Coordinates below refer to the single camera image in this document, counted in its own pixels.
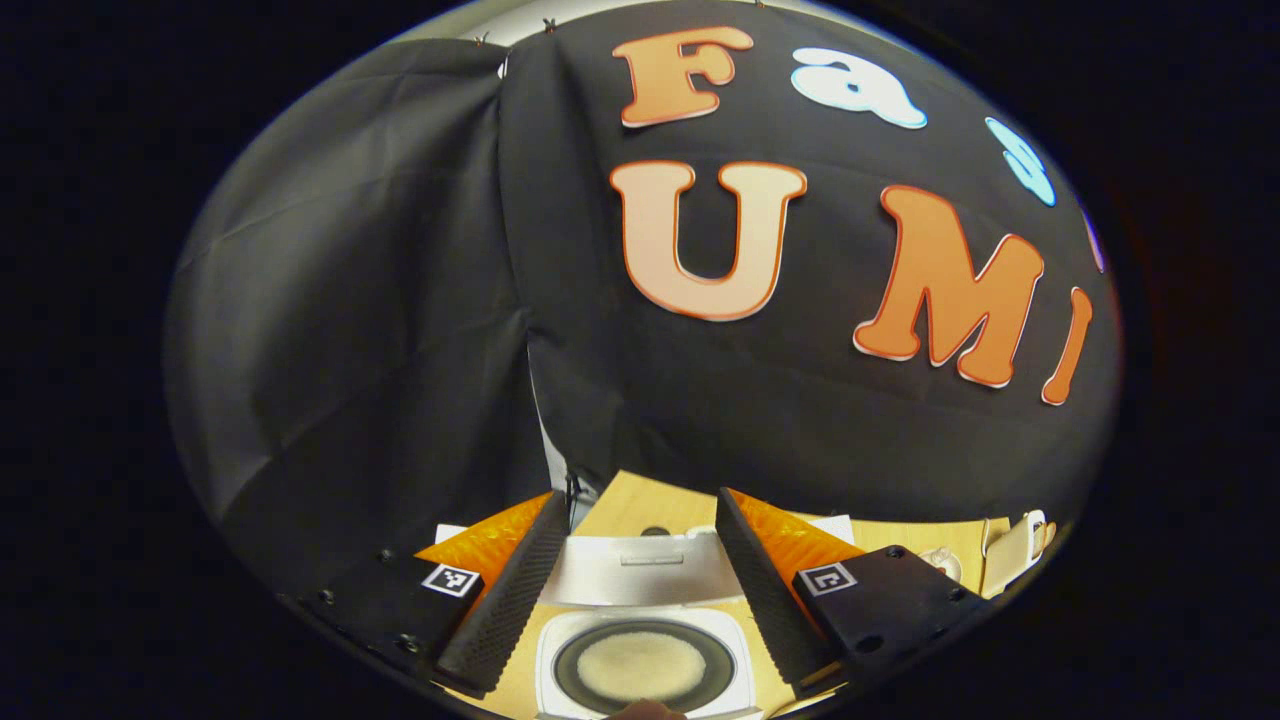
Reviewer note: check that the white toaster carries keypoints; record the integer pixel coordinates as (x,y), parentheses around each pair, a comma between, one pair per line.
(1010,555)

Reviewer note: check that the white rice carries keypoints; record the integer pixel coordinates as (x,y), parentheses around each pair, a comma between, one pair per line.
(642,665)

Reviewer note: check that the black backdrop cloth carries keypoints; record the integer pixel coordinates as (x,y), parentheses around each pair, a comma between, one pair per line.
(350,300)

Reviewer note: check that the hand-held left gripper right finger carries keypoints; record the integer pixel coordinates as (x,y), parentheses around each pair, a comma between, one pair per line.
(765,590)

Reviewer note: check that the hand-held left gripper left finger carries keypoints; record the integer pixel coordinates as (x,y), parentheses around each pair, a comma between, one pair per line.
(515,590)

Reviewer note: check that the white rice cooker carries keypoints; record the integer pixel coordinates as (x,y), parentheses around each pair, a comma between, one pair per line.
(640,575)

